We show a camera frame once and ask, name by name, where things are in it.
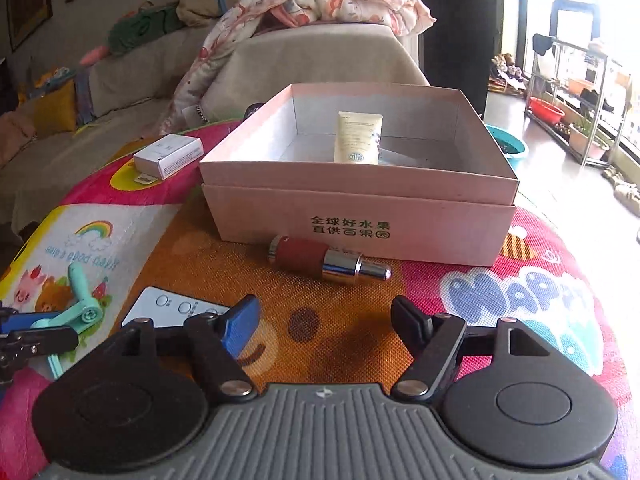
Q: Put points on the colourful play mat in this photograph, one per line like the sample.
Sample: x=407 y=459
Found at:
x=128 y=236

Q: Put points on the pink cardboard box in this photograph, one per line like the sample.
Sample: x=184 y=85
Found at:
x=450 y=198

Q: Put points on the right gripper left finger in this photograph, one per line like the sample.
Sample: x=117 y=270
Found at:
x=215 y=343

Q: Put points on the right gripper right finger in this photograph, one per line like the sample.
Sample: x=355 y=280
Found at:
x=433 y=342

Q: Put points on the teal wash basin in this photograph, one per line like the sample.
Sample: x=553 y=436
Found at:
x=513 y=148

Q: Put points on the cream lotion tube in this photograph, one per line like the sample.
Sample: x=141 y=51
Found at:
x=358 y=137

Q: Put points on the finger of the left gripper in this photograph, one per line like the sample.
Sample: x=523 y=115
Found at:
x=11 y=319
x=19 y=346

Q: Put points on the beige covered sofa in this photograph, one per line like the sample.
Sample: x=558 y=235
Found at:
x=130 y=93

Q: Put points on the pink floral blanket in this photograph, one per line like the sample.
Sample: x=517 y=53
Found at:
x=403 y=17

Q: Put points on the yellow cushion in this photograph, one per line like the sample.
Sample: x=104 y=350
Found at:
x=56 y=111

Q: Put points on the white remote control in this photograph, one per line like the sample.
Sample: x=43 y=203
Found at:
x=167 y=309

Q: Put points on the red plastic basin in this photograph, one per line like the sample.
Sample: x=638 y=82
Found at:
x=545 y=111

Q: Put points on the green plush toy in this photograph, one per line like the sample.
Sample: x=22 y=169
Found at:
x=143 y=26

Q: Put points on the red silver dropper bottle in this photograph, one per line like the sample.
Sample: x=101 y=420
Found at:
x=323 y=262

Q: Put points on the metal plant shelf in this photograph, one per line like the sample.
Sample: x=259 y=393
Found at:
x=593 y=89

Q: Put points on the teal plastic phone stand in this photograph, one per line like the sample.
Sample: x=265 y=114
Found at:
x=85 y=313

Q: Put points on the white USB-C cable box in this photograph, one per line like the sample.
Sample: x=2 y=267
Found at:
x=168 y=155

